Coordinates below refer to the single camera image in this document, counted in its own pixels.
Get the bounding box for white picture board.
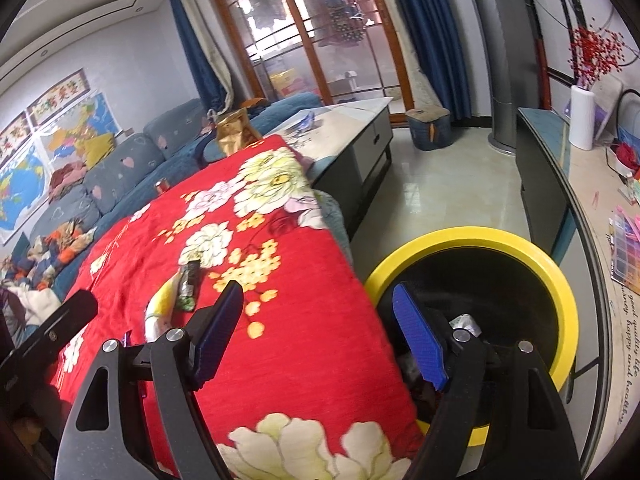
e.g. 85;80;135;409
595;77;626;141

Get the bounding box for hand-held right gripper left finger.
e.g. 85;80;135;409
54;279;246;480

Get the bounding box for grey heart-print sofa cushion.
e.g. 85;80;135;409
145;97;208;161
82;135;166;213
30;192;101;246

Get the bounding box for country map poster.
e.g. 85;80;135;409
40;92;121;161

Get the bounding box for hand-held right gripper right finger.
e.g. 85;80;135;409
391;282;584;480

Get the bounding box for yellow pillow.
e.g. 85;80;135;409
82;132;116;171

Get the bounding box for silver tower air conditioner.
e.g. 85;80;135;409
460;0;538;153

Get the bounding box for pile of red clothes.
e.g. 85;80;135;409
47;162;88;203

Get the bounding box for dark green snack wrapper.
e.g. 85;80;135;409
177;260;201;311

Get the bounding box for hanging clothes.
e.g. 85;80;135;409
325;2;366;48

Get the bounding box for white vase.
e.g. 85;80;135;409
570;85;596;151

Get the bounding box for blue curtain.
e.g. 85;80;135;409
167;0;231;111
382;0;473;121

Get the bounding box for colourful patterned cloth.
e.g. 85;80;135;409
27;220;96;276

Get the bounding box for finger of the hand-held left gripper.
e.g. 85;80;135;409
14;289;100;362

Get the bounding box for silver wrapper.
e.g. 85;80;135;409
450;313;482;336

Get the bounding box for world map poster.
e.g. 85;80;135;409
0;152;46;243

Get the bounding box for yellow-rimmed black bin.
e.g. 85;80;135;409
364;227;580;448

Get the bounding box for beige curtain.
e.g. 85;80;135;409
400;35;446;111
175;0;236;111

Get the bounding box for red floral blanket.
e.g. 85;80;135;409
50;135;426;480

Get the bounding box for white garment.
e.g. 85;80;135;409
0;280;61;331

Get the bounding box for framed calligraphy poster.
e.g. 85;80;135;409
0;112;31;166
25;70;90;116

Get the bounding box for colourful bead box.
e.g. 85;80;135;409
610;205;640;296

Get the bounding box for blue sofa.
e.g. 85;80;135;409
0;92;323;311

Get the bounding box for wooden glass sliding door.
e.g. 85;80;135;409
202;0;416;116

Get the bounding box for yellow box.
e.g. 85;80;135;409
267;67;301;98

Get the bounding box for gold gift bag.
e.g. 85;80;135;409
215;107;263;157

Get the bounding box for blue stool with tan top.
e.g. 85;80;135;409
405;106;453;152

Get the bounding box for white coffee table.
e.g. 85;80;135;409
270;97;396;241

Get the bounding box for red berry branches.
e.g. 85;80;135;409
567;17;626;86

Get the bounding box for dark television stand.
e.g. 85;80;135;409
515;107;640;480

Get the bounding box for red yarn ball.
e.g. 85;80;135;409
612;142;640;168

